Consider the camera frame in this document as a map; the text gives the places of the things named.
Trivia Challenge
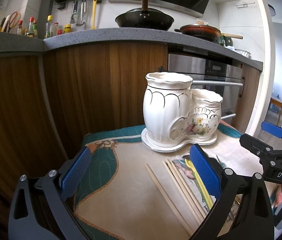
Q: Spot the yellow plastic fork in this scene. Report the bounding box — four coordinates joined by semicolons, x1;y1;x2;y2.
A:
185;159;213;210

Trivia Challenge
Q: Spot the person's right hand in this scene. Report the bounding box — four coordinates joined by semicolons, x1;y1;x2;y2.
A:
274;185;282;207

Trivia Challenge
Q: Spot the stainless steel oven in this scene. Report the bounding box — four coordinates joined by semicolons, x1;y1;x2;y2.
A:
168;54;243;124

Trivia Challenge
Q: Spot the white ceramic utensil holder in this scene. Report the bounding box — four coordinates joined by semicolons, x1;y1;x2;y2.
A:
141;72;223;153

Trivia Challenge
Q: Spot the red-brown frying pan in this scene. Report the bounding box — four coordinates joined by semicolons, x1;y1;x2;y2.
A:
174;24;243;41

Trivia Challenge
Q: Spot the wooden cabinet door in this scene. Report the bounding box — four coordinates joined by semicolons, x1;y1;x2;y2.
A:
43;42;169;140

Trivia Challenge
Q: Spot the yellow cap oil bottle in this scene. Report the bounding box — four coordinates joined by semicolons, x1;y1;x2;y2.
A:
44;15;53;39

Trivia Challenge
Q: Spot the red cap sauce bottle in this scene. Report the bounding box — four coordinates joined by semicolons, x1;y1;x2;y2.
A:
27;17;35;37

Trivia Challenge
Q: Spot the yellow cap mustard jar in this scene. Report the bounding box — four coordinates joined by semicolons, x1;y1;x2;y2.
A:
63;24;72;34

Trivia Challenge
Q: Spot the yellow hanging spatula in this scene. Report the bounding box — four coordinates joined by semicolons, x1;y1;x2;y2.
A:
91;0;97;29

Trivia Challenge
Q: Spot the black wok wooden handle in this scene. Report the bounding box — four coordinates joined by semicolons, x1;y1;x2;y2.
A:
115;0;174;31

